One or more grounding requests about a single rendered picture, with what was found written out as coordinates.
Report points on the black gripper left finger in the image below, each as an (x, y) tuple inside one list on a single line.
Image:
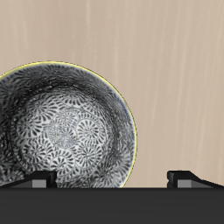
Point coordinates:
[(43, 178)]

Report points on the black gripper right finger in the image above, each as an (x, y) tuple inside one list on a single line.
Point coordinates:
[(180, 178)]

